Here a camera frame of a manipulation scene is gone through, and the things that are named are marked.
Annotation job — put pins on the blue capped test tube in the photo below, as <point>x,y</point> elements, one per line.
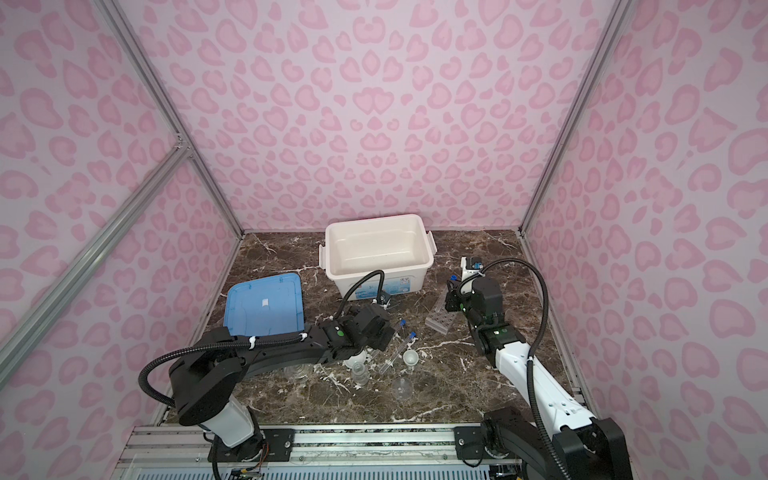
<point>399,354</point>
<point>399,341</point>

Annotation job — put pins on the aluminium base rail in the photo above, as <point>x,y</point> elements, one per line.
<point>335,451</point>

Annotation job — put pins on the blue plastic bin lid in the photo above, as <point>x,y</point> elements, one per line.
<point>266,306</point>

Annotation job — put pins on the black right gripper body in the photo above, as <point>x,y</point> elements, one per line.
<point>465,303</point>

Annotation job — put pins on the clear round dish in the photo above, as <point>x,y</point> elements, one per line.
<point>402,389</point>

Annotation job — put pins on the clear glass flask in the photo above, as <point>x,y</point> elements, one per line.
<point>360,373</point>

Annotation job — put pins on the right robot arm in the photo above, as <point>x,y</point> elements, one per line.
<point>565,440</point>

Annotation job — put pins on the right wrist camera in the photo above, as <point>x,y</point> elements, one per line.
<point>471,265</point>

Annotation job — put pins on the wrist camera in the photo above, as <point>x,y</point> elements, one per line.
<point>383,299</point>
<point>471,265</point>

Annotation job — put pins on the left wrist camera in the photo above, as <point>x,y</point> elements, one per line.
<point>383,299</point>

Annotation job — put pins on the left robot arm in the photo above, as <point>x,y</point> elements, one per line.
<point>203,380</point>

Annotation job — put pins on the white funnel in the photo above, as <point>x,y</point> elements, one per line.
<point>356,360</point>

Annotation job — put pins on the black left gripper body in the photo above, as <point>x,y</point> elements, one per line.
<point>383,340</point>

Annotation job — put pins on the white plastic storage bin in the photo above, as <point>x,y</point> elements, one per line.
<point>400,246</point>

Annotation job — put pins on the clear test tube rack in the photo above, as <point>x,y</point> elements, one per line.
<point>439,319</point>

